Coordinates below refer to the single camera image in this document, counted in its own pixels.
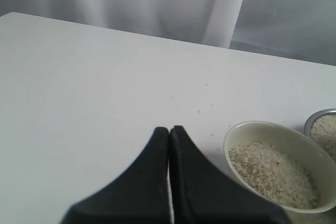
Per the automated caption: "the white backdrop curtain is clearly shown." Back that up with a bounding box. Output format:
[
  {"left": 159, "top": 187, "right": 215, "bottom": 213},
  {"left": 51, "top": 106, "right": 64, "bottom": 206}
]
[{"left": 1, "top": 0, "right": 335, "bottom": 65}]

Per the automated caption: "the rice in steel pan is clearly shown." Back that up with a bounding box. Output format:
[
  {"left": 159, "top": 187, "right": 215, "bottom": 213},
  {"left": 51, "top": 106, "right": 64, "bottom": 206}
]
[{"left": 310, "top": 114, "right": 335, "bottom": 161}]

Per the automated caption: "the spilled rice on table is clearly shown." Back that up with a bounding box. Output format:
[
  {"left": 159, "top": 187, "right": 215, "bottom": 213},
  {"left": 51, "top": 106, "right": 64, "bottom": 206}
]
[{"left": 169, "top": 81, "right": 222, "bottom": 153}]

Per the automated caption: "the rice in white bowl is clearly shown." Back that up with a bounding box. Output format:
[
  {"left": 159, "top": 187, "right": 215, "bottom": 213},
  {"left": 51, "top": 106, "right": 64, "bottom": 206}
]
[{"left": 229, "top": 142, "right": 319, "bottom": 209}]

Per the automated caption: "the white ceramic bowl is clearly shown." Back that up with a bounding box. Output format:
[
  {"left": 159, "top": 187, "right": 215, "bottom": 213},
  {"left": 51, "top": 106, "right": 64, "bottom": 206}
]
[{"left": 223, "top": 121, "right": 335, "bottom": 214}]

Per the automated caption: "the stainless steel round pan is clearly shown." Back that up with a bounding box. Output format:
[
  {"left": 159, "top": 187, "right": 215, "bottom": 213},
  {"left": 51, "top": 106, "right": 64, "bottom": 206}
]
[{"left": 303, "top": 108, "right": 336, "bottom": 138}]

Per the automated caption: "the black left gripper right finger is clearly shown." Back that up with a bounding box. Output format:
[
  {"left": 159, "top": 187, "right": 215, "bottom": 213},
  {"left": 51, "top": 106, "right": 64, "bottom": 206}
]
[{"left": 169, "top": 126, "right": 291, "bottom": 223}]

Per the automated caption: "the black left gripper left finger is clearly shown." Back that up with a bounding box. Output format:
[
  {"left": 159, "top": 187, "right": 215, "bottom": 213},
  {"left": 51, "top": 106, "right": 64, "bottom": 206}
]
[{"left": 61, "top": 127, "right": 171, "bottom": 223}]

